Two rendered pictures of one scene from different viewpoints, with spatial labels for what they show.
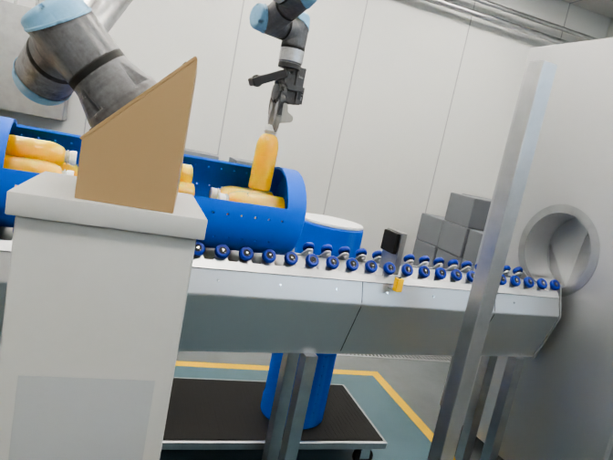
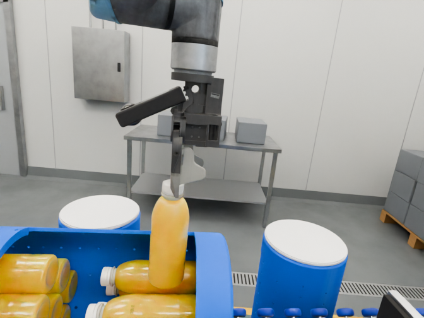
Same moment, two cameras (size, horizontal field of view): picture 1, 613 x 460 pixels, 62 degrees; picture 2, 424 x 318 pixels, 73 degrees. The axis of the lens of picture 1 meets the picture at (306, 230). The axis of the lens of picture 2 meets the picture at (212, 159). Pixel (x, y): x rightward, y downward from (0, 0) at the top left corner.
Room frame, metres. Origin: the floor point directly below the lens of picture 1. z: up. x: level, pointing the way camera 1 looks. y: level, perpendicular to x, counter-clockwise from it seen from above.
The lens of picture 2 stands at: (1.18, -0.04, 1.55)
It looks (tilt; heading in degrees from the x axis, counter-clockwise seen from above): 16 degrees down; 18
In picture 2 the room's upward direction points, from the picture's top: 5 degrees clockwise
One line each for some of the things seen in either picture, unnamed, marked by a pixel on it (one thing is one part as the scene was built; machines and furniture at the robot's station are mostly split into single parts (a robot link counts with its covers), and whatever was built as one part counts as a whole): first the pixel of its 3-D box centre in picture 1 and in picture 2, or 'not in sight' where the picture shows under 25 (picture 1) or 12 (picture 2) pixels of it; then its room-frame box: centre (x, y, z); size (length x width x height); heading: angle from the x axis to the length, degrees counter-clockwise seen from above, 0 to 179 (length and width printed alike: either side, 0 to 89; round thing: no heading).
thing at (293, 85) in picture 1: (288, 84); (194, 110); (1.64, 0.15, 1.49); 0.09 x 0.08 x 0.12; 115
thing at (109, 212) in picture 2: not in sight; (101, 211); (1.97, 0.63, 1.03); 0.28 x 0.28 x 0.01
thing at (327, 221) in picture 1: (330, 221); (304, 240); (2.14, -0.10, 1.03); 0.28 x 0.28 x 0.01
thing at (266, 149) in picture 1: (264, 160); (169, 236); (1.62, 0.17, 1.25); 0.07 x 0.07 x 0.19
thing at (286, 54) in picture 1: (290, 57); (194, 60); (1.64, 0.15, 1.57); 0.08 x 0.08 x 0.05
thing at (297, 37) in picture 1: (295, 31); (195, 7); (1.64, 0.15, 1.65); 0.09 x 0.08 x 0.11; 133
